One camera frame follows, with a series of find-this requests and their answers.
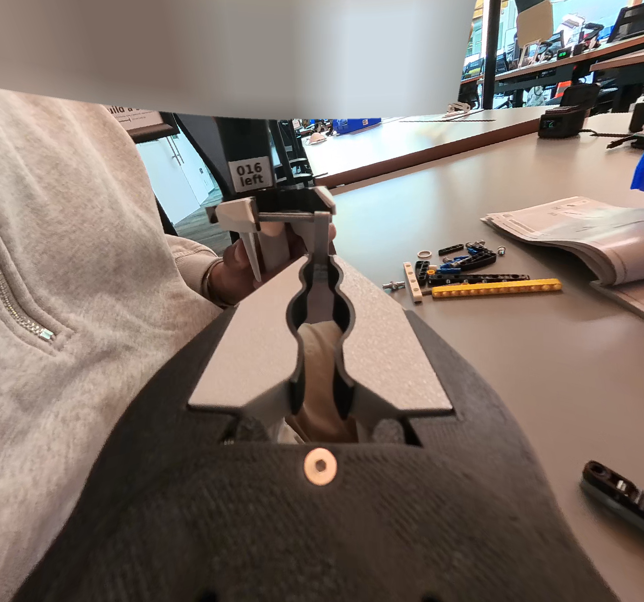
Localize black display device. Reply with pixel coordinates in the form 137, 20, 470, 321
538, 84, 599, 139

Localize person's left forearm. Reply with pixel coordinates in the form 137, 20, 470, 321
166, 235, 225, 306

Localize instruction booklet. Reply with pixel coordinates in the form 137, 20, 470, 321
480, 197, 644, 313

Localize white lego beam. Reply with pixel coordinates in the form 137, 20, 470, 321
402, 261, 424, 304

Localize wood-edged table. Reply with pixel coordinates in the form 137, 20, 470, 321
307, 107, 549, 190

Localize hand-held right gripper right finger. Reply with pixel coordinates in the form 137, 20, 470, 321
332, 256, 453, 418

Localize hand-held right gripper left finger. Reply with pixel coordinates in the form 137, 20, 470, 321
187, 255, 310, 418

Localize white door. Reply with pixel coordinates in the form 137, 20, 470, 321
135, 134, 218, 226

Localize black metal pole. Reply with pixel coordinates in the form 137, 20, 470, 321
480, 0, 505, 110

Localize person's left hand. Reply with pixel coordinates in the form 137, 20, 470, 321
208, 220, 337, 307

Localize beige trousers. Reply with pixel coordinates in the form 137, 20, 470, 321
294, 323, 360, 444

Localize black lego beam with pin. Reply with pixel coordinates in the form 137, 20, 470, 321
580, 460, 644, 523

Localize black framed marker sign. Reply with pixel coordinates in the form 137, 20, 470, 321
103, 106, 180, 142

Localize grey lego beam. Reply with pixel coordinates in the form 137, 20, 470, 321
311, 212, 334, 323

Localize yellow lego beam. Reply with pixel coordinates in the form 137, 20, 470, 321
432, 278, 562, 299

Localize far cluttered desk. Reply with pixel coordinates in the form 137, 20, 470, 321
460, 4, 644, 110

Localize black cable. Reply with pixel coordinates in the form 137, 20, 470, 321
586, 131, 644, 149

